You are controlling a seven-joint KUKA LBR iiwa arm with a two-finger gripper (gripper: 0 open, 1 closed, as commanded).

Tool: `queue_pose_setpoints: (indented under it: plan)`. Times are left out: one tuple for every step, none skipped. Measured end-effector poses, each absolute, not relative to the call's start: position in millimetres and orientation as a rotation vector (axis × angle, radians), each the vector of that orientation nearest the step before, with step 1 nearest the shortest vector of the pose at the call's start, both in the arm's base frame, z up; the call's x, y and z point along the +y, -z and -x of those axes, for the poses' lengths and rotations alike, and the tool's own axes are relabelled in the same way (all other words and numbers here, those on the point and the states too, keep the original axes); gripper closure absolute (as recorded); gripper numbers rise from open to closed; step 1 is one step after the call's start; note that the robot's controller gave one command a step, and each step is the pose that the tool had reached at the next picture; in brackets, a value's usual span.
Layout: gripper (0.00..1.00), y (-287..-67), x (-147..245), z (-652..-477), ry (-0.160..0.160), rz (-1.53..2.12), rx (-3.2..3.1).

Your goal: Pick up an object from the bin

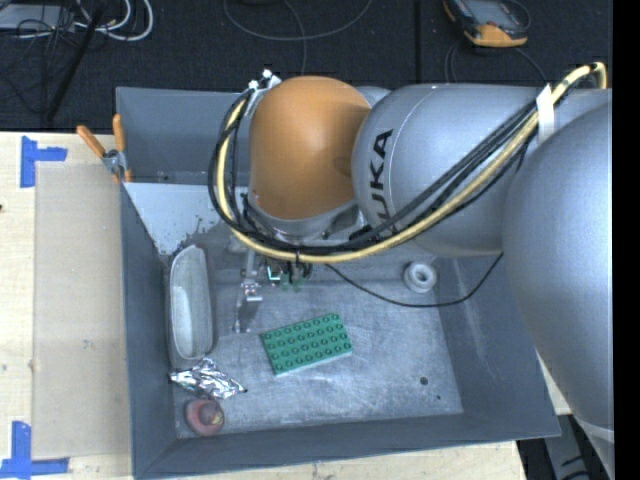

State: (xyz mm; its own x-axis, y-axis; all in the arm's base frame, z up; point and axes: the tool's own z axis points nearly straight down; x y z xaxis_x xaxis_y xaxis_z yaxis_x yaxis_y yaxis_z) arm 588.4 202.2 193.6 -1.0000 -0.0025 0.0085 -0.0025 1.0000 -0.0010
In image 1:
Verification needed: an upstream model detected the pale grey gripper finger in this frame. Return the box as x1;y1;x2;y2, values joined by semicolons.
232;281;264;335

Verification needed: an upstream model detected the clear oblong plastic container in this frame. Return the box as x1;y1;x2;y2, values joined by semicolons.
168;244;217;362

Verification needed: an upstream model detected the green studded flat block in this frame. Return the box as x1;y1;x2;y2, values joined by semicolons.
258;312;354;379

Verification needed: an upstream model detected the crumpled silver foil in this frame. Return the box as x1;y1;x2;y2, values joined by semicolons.
168;357;249;402

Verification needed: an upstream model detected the red round toy fruit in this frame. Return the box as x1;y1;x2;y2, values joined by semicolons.
183;398;226;438

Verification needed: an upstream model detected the grey metal bin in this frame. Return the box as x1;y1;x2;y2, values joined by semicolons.
115;86;563;480

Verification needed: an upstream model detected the pale cardboard board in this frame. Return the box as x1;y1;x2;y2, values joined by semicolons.
31;161;133;462

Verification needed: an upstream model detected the white ring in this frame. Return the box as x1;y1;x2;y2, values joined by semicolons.
403;261;438;295

